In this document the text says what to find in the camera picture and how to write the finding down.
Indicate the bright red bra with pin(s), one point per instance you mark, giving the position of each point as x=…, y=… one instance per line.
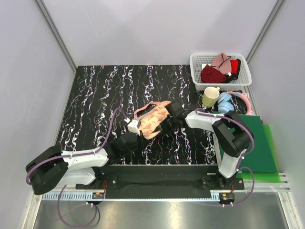
x=235, y=65

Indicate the pink bra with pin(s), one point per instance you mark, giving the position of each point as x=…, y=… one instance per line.
x=222, y=63

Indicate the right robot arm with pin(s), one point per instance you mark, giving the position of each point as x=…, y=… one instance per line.
x=233, y=135

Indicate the yellow mug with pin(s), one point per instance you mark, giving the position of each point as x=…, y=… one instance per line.
x=210, y=96

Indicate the black marble-pattern mat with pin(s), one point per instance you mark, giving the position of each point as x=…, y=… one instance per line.
x=101, y=96

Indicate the blue pink cat-ear headphones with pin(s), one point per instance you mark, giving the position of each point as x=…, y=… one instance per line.
x=225, y=106

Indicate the pink floral mesh laundry bag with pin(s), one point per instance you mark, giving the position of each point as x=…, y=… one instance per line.
x=152, y=119

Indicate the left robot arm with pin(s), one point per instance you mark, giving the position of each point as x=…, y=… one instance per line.
x=55, y=168

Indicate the green ring binder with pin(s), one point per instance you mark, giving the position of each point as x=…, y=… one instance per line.
x=261, y=158

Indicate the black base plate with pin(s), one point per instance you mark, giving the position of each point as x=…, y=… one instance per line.
x=163, y=182

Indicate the white plastic laundry basket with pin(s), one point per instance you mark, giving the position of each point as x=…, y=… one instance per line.
x=198, y=59

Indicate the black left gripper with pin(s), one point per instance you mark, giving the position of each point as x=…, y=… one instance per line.
x=139, y=136

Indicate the dark red lace bra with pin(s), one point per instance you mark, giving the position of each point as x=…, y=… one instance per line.
x=212, y=75

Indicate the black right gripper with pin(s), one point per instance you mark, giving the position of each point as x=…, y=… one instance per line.
x=162, y=126

